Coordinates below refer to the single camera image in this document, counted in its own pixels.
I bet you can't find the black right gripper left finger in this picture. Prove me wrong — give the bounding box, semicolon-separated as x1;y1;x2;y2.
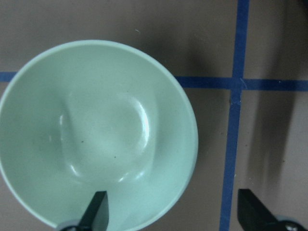
60;191;109;231

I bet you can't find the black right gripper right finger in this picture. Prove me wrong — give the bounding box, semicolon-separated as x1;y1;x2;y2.
237;189;307;231

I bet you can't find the green bowl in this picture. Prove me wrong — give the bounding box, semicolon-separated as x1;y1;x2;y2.
0;40;198;231

